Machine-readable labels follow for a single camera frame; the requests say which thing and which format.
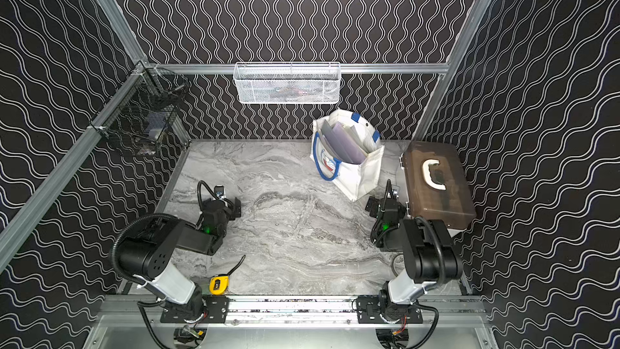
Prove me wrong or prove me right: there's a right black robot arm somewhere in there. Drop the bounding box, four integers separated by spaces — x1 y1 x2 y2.
366 181 463 323

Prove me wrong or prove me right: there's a white canvas tote bag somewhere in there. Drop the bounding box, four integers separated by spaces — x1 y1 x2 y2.
310 109 384 201

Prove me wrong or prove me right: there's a yellow tape measure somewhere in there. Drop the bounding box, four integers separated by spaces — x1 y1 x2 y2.
208 255 246 296

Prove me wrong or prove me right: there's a small purple mesh pouch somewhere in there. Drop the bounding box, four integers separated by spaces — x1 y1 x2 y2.
334 123 374 165

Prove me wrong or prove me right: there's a white wire mesh basket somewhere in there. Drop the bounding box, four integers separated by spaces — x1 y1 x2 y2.
232 61 342 104

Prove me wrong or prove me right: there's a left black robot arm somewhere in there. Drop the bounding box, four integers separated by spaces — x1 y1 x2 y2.
110 180 242 323

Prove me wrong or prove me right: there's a brown lid storage box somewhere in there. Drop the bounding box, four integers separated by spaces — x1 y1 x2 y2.
400 141 476 238

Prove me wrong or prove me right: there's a black wire basket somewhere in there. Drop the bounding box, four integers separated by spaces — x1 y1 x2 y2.
96 68 190 157

